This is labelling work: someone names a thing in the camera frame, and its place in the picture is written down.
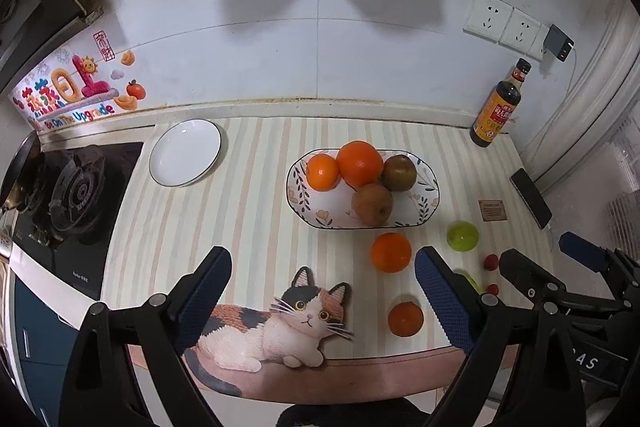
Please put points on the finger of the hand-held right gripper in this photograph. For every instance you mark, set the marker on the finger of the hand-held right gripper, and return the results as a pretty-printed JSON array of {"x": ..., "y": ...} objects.
[
  {"x": 520, "y": 272},
  {"x": 582, "y": 249}
]

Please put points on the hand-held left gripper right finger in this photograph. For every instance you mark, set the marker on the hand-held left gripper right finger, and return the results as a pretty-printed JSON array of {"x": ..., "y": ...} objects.
[{"x": 445, "y": 302}]

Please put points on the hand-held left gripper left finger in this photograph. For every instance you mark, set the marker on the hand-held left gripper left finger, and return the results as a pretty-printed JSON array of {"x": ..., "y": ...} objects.
[{"x": 205, "y": 302}]

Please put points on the red cherry tomato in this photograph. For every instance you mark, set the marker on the red cherry tomato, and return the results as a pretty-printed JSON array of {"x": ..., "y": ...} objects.
[
  {"x": 491, "y": 262},
  {"x": 493, "y": 289}
]

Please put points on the green apple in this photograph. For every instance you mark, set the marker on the green apple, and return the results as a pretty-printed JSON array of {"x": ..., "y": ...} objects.
[
  {"x": 462, "y": 236},
  {"x": 473, "y": 283}
]

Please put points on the dark reddish orange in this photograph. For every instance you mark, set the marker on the dark reddish orange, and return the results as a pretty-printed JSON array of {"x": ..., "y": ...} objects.
[{"x": 406, "y": 319}]

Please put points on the medium orange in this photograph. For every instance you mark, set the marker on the medium orange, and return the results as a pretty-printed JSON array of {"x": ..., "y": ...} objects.
[{"x": 391, "y": 253}]

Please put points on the floral oval plate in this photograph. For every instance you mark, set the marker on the floral oval plate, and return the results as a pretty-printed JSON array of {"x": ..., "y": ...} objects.
[{"x": 320, "y": 207}]

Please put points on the small brown card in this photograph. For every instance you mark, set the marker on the small brown card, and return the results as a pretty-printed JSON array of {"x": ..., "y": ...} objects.
[{"x": 492, "y": 210}]

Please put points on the black smartphone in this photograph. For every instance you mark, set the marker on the black smartphone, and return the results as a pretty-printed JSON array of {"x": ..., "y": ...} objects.
[{"x": 531, "y": 198}]

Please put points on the striped mat with cat print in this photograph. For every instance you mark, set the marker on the striped mat with cat print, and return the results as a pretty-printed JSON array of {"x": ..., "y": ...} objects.
[{"x": 260, "y": 227}]

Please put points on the brown russet apple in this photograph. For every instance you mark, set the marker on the brown russet apple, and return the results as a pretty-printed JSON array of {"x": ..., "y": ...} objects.
[
  {"x": 400, "y": 173},
  {"x": 372, "y": 205}
]

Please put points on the black gas stove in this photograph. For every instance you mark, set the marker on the black gas stove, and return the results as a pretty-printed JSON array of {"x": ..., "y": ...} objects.
[{"x": 95, "y": 207}]

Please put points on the white round plate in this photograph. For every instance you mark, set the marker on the white round plate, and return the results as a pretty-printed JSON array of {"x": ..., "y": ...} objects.
[{"x": 185, "y": 152}]

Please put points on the large orange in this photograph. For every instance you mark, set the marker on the large orange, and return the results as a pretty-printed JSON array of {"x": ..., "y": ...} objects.
[{"x": 360, "y": 164}]

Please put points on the dark soy sauce bottle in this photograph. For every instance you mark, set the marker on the dark soy sauce bottle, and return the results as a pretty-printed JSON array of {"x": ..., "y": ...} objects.
[{"x": 499, "y": 109}]

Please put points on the blue base cabinet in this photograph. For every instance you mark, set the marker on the blue base cabinet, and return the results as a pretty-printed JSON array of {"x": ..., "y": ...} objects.
[{"x": 45, "y": 337}]

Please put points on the small orange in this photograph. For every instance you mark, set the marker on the small orange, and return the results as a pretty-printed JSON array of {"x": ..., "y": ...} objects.
[{"x": 322, "y": 172}]

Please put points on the grey plug-in charger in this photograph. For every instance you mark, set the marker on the grey plug-in charger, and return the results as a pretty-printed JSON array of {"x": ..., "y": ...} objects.
[{"x": 557, "y": 43}]

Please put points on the black frying pan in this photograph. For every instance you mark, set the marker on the black frying pan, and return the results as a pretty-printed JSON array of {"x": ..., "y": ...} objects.
[{"x": 22, "y": 167}]

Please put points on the white wall socket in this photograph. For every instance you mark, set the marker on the white wall socket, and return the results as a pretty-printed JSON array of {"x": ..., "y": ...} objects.
[
  {"x": 521, "y": 31},
  {"x": 537, "y": 47},
  {"x": 487, "y": 17}
]

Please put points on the colourful wall sticker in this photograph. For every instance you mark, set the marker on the colourful wall sticker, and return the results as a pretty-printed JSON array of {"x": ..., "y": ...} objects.
[{"x": 75, "y": 92}]

